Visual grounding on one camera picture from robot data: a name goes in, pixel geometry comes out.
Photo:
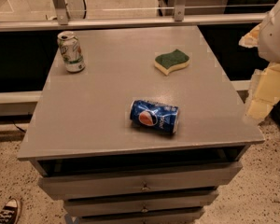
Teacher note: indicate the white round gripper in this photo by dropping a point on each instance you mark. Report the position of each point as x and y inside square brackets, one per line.
[275, 38]

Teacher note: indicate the white green 7up can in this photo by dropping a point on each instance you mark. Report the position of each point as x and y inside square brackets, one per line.
[71, 52]

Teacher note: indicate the green yellow sponge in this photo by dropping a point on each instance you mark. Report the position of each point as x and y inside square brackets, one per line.
[172, 61]

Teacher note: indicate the blue pepsi can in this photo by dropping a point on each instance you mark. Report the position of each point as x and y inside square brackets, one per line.
[158, 116]

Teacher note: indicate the grey drawer cabinet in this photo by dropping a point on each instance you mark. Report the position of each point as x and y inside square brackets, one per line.
[81, 124]

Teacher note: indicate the bottom grey drawer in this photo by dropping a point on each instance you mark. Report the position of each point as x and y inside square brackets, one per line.
[154, 217]

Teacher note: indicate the grey drawer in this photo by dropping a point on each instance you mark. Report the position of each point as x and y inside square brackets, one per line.
[140, 181]
[154, 217]
[140, 203]

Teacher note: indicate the top grey drawer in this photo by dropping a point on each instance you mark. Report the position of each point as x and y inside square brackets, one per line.
[140, 181]

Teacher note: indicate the middle grey drawer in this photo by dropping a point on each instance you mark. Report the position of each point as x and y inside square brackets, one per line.
[140, 203]

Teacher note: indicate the black white sneaker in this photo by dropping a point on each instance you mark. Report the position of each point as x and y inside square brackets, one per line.
[11, 212]

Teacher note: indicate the metal railing frame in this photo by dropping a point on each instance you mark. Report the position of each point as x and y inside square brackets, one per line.
[45, 15]

